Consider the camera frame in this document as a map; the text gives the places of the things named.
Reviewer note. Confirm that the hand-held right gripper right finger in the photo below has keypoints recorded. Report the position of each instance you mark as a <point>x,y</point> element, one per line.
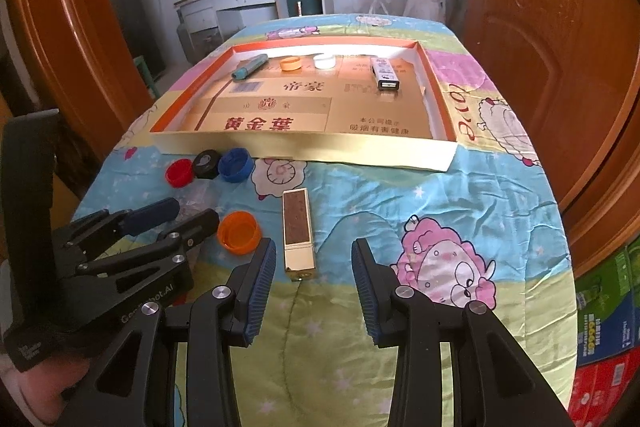
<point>365,292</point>

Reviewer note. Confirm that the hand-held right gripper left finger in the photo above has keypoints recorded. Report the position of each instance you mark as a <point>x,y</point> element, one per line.
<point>260,292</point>

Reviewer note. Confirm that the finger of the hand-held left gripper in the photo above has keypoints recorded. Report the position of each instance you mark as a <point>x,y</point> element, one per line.
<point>150,213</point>
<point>197,227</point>

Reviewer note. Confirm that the bright orange bottle cap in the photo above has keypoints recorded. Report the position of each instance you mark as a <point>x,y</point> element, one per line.
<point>239,231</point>

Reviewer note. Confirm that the red bottle cap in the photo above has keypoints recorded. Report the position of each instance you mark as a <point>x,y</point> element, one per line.
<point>179,172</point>

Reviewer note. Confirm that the gold lighter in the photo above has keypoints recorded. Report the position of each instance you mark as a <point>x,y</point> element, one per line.
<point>298,232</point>

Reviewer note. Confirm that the blue bottle cap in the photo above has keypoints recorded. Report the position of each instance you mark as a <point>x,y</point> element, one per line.
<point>235,164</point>

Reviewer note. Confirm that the cardboard box tray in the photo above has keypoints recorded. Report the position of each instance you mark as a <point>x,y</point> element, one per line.
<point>300,117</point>

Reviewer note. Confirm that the teal marker pen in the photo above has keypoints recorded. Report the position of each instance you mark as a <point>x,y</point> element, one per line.
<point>249,68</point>

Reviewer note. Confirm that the yellow-orange bottle cap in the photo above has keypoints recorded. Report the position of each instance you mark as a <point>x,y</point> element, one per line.
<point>290,64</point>

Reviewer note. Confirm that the white bottle cap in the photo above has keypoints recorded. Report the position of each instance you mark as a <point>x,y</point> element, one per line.
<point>324,61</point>

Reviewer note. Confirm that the white cartoon print lighter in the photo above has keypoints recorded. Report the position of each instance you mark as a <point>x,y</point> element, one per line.
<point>385,74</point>

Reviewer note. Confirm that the person's left hand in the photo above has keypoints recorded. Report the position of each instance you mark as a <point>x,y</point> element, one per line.
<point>40,384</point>

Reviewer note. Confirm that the black bottle cap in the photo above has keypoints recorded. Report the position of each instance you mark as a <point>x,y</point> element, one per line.
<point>206,163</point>

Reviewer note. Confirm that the printed cartoon blanket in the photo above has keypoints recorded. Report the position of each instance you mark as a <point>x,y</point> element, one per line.
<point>450,217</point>

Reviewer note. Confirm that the green stool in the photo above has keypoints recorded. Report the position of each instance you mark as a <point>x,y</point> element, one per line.
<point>146,74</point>

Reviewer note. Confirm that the wooden door panel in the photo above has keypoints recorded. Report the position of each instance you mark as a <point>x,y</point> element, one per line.
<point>50,57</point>

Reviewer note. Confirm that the dark refrigerator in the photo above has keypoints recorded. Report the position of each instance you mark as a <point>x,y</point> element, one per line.
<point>130,17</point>

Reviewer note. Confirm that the white kitchen cabinet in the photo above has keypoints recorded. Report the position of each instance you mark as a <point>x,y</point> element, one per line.
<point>240,2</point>

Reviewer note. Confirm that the stack of colourful cartons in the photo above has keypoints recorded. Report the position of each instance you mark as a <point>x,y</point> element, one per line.
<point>607,337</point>

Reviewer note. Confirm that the teal air fryer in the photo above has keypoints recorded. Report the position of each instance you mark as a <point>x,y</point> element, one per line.
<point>302,1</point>

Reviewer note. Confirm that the small white plastic bag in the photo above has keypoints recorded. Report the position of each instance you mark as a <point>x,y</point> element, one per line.
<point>378,8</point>

